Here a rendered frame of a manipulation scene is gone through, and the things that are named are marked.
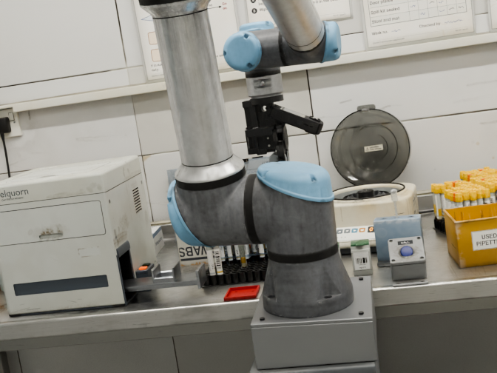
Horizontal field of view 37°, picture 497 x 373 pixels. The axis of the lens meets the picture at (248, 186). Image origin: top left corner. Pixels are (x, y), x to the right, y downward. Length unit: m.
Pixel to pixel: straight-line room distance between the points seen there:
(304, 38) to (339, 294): 0.46
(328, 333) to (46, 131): 1.39
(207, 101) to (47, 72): 1.23
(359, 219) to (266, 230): 0.67
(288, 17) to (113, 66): 1.07
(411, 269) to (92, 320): 0.68
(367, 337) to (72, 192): 0.75
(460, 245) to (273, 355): 0.56
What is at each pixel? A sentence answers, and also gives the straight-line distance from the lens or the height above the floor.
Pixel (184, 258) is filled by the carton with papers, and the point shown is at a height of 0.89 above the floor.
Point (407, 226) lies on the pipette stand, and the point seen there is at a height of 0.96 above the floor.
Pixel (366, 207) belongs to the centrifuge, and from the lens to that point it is 1.83.
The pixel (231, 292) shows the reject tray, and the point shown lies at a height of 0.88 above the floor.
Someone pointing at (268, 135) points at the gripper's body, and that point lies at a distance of 1.58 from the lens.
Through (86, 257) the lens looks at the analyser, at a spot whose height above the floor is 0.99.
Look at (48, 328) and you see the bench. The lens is 1.72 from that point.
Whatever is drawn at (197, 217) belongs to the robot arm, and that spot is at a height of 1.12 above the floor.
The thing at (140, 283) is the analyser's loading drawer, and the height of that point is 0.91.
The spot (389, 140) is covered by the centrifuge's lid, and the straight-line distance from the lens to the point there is 2.11.
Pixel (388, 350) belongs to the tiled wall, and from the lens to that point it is 2.33.
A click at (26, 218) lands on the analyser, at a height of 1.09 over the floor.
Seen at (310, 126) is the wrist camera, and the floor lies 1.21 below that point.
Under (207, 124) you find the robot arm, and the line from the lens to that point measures 1.17.
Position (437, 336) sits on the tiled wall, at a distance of 2.32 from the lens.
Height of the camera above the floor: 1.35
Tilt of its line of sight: 9 degrees down
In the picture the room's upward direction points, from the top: 8 degrees counter-clockwise
